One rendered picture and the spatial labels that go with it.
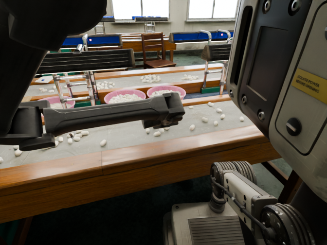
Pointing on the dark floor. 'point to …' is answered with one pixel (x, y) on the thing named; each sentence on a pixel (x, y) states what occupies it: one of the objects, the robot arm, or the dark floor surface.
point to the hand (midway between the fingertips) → (160, 121)
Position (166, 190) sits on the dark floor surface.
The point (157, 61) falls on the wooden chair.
